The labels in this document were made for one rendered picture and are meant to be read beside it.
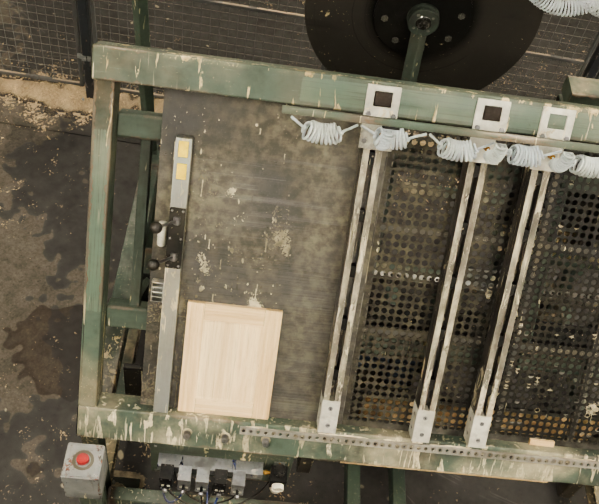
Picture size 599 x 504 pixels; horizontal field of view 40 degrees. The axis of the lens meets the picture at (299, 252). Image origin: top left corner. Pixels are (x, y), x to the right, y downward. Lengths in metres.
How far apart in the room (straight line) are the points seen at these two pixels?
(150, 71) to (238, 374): 1.05
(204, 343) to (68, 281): 1.65
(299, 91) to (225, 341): 0.88
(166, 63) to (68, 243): 2.16
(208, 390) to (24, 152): 2.44
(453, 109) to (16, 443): 2.41
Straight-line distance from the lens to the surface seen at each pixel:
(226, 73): 2.42
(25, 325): 4.18
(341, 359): 2.73
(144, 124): 2.61
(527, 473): 3.11
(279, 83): 2.42
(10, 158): 4.88
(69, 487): 2.85
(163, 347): 2.76
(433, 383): 2.82
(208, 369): 2.81
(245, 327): 2.73
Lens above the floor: 3.47
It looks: 52 degrees down
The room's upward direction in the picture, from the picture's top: 12 degrees clockwise
